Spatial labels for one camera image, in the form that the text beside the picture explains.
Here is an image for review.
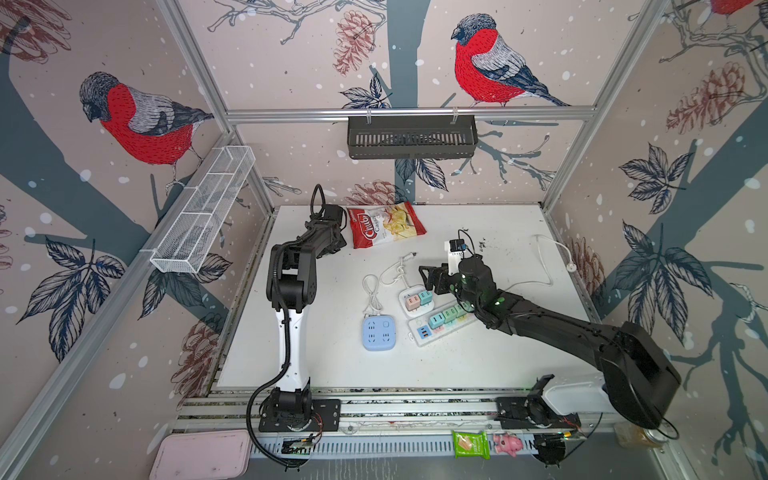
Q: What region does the teal charger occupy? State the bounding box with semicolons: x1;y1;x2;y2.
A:
418;290;433;306

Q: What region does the green charger plug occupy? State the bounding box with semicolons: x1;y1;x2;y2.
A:
441;306;459;324

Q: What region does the pink charger plug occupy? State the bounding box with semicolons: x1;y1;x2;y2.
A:
405;295;421;311

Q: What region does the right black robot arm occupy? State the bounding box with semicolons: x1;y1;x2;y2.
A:
418;255;681;429

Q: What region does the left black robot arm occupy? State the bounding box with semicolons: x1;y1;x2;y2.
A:
245;184;348;471

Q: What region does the white square power socket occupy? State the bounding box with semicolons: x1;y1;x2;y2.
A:
398;284;435;319

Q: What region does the long white power strip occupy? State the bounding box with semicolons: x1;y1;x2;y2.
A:
407;302;476;347

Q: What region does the red chips bag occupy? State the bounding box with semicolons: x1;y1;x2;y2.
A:
347;202;427;249

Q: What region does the green snack packet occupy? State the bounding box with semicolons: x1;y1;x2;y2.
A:
452;431;490;460

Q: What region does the pink pig toy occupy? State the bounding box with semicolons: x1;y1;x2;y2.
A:
492;433;524;457

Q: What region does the glass jar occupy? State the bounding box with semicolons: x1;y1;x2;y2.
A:
613;422;668;449

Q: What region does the pink tray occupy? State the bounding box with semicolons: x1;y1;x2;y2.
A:
149;430;252;480

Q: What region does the white socket cable with plug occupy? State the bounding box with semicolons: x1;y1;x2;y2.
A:
377;251;419;288

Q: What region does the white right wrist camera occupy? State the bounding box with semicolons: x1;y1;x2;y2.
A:
444;238;467;275

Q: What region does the white coiled cable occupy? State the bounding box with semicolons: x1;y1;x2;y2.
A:
361;274;385;318

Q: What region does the white power strip cable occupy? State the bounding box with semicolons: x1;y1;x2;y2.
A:
503;235;577;295

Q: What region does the black wall basket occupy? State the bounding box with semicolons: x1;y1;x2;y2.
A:
347;115;479;160

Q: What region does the white wire shelf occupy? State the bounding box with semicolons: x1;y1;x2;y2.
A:
150;145;255;274

